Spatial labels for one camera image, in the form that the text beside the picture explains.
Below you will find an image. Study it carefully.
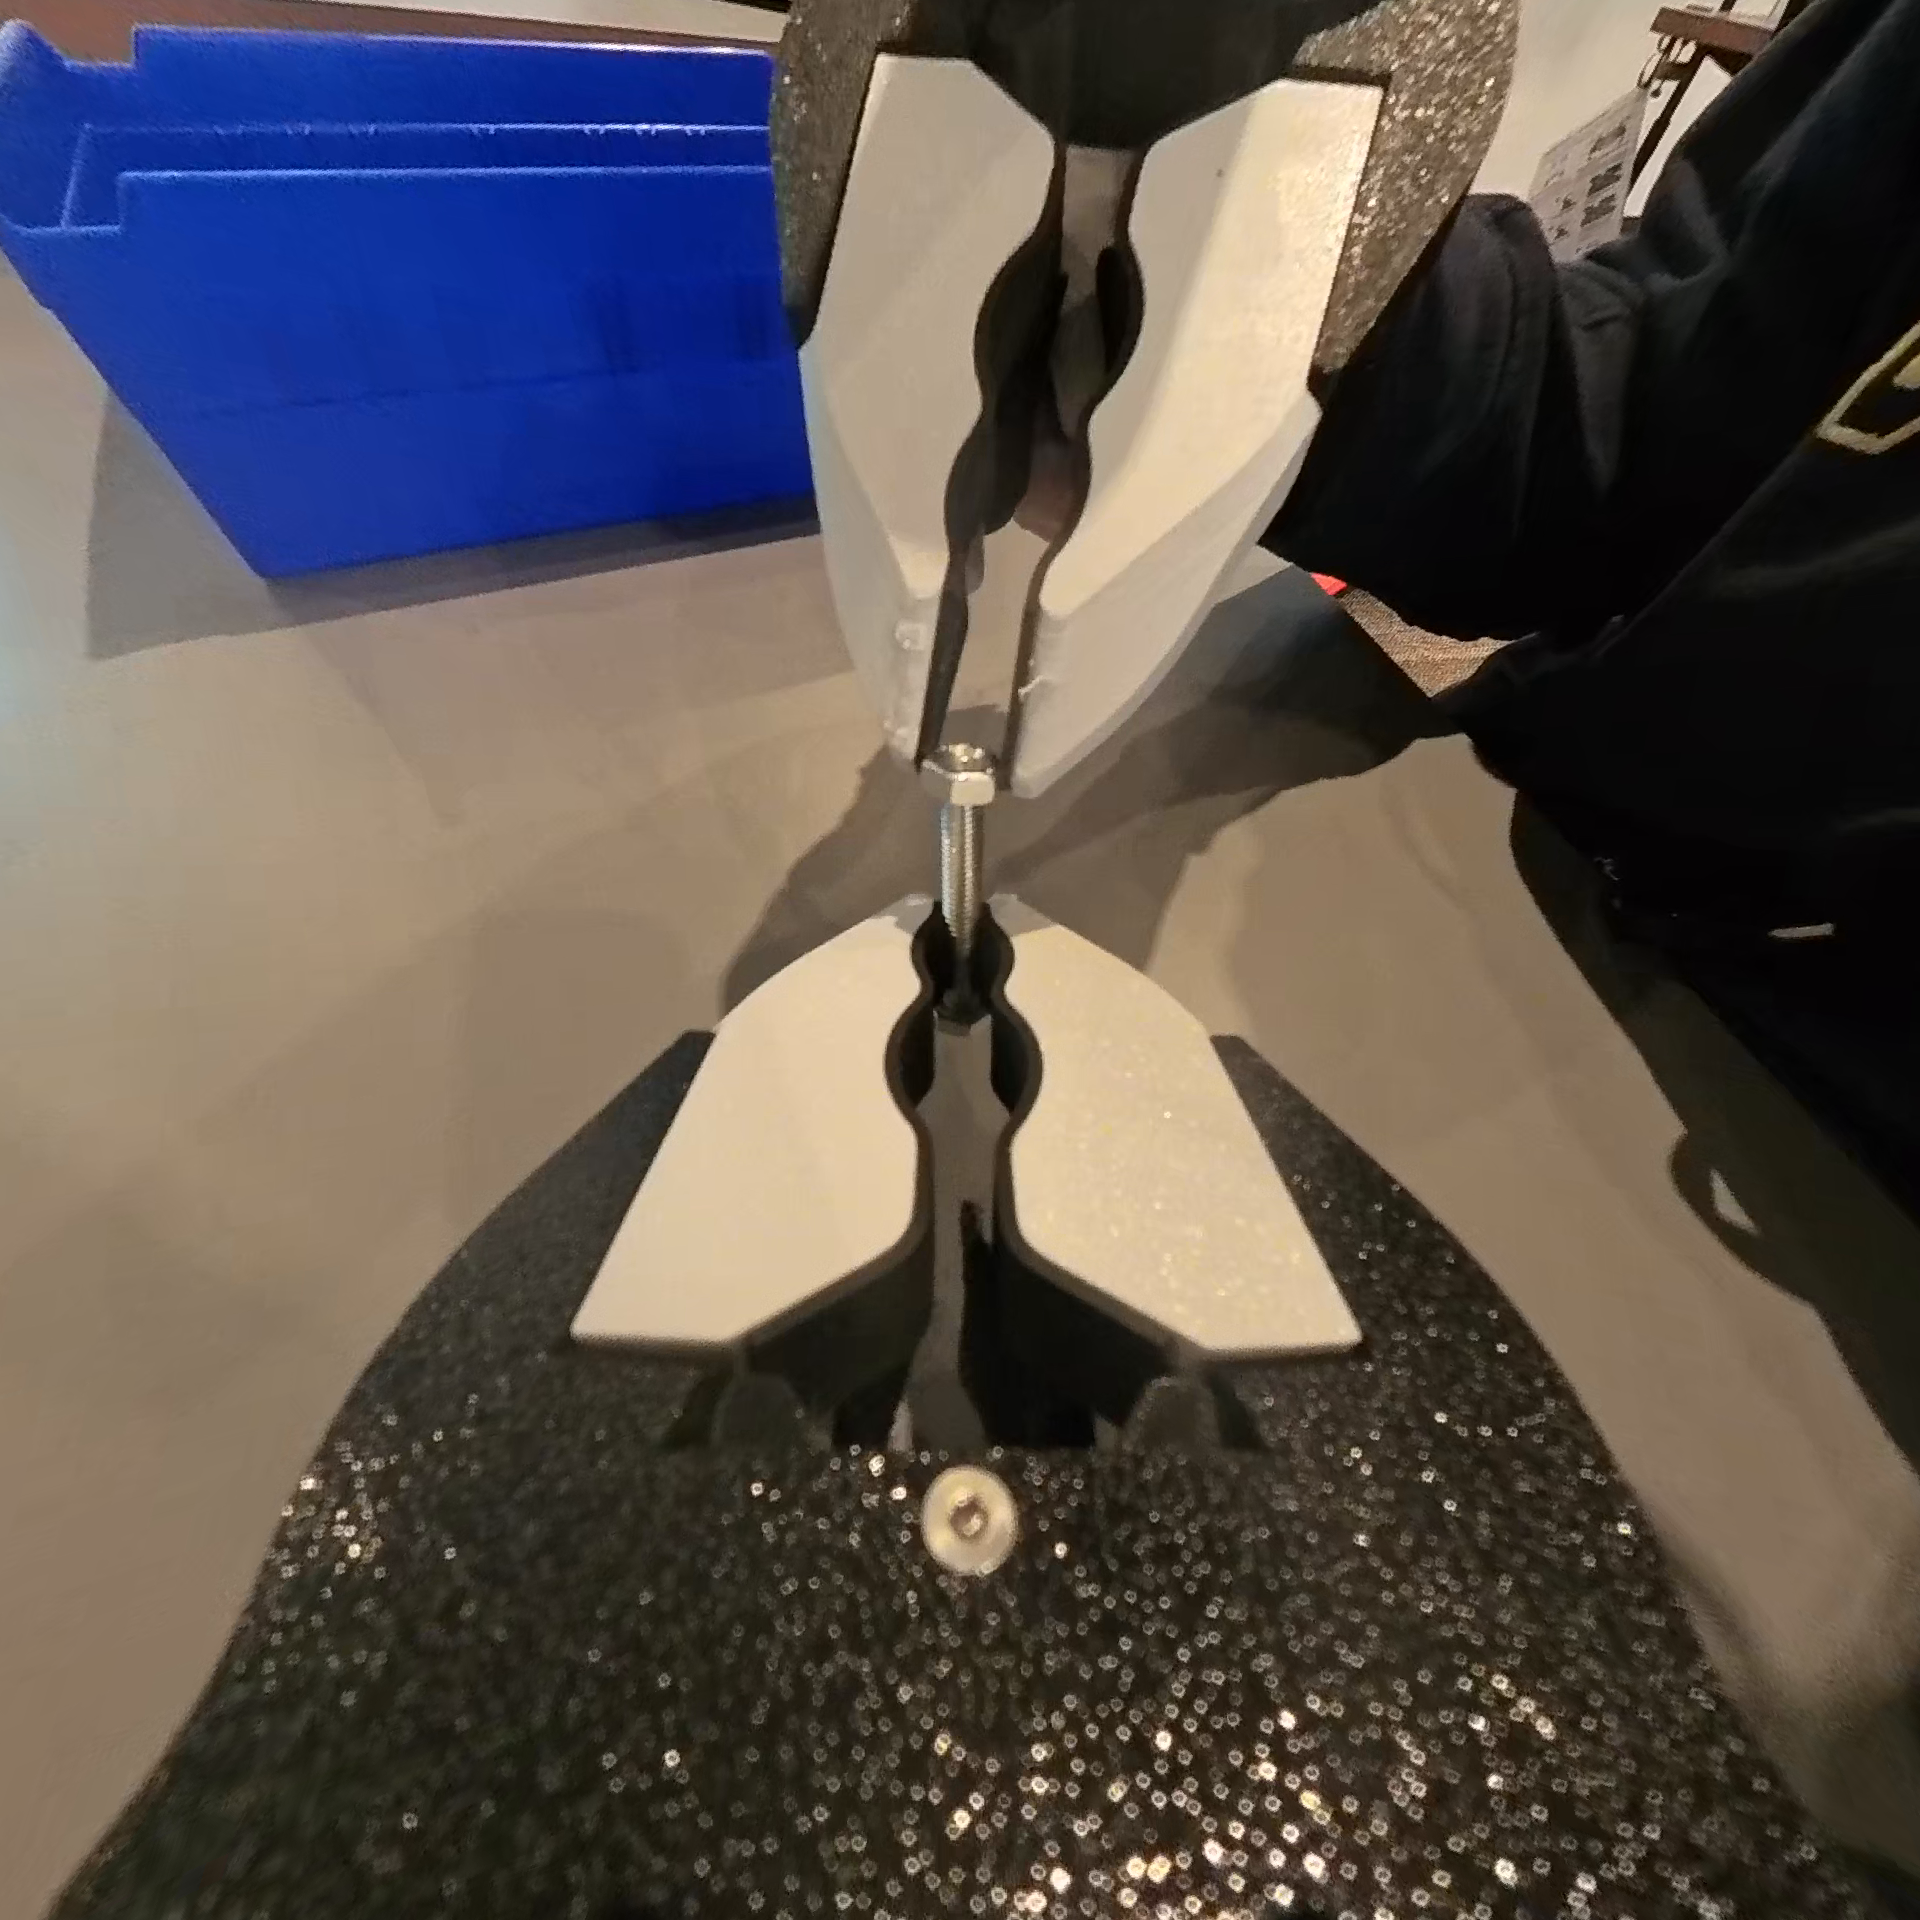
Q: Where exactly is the person's right hand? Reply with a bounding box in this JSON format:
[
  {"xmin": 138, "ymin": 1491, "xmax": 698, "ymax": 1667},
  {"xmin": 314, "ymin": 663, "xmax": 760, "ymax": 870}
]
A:
[{"xmin": 1013, "ymin": 405, "xmax": 1104, "ymax": 549}]

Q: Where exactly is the printed sign on black easel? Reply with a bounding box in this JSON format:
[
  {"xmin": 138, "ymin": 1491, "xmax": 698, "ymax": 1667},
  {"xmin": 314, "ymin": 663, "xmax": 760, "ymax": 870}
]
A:
[{"xmin": 1529, "ymin": 0, "xmax": 1720, "ymax": 250}]

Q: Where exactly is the silver bolt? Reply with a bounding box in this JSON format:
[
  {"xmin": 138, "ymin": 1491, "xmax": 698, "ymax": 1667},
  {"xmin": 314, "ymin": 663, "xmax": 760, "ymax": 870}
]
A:
[{"xmin": 930, "ymin": 802, "xmax": 991, "ymax": 1041}]

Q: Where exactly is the blue plastic bin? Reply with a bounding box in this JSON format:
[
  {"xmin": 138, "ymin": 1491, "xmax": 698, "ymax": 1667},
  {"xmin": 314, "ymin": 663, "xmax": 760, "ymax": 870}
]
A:
[{"xmin": 0, "ymin": 19, "xmax": 819, "ymax": 579}]

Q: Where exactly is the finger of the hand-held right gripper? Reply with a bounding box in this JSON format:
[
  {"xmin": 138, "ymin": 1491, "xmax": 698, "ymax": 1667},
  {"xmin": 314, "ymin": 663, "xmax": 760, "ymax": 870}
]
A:
[
  {"xmin": 1013, "ymin": 79, "xmax": 1386, "ymax": 800},
  {"xmin": 800, "ymin": 48, "xmax": 1056, "ymax": 768}
]

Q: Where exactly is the person's torso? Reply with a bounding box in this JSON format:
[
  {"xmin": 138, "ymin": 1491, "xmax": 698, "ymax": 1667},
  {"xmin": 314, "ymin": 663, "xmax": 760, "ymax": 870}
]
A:
[{"xmin": 1478, "ymin": 0, "xmax": 1920, "ymax": 1187}]

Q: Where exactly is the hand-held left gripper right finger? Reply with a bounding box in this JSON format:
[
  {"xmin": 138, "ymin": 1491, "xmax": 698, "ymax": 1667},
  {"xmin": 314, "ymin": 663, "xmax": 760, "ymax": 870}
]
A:
[{"xmin": 983, "ymin": 897, "xmax": 1367, "ymax": 1369}]

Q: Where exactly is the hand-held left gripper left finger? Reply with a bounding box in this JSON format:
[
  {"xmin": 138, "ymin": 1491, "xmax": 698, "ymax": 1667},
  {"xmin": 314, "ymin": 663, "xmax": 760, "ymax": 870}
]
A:
[{"xmin": 568, "ymin": 894, "xmax": 952, "ymax": 1367}]

